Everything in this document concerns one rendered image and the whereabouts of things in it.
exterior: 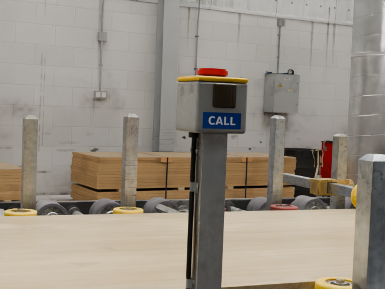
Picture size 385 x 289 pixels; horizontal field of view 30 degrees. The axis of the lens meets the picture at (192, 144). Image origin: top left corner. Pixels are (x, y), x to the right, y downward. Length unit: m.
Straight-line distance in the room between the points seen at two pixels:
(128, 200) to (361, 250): 1.08
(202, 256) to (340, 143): 1.44
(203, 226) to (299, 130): 8.98
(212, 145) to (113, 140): 7.61
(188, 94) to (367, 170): 0.29
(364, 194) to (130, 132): 1.08
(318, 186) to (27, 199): 0.90
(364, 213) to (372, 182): 0.05
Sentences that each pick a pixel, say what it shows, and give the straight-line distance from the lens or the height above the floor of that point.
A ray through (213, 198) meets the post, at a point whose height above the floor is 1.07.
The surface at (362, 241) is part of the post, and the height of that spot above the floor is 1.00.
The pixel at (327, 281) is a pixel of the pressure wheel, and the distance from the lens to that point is 1.22.
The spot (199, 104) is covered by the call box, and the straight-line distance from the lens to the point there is 0.88.
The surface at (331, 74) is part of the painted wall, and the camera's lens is 10.20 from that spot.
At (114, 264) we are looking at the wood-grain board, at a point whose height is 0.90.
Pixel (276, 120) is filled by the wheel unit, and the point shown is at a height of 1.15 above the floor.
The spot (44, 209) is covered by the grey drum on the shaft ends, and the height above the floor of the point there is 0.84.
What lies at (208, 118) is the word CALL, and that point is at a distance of 0.88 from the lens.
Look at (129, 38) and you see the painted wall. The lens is 8.59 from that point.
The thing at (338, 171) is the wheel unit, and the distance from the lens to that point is 2.32.
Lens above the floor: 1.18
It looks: 3 degrees down
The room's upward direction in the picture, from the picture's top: 2 degrees clockwise
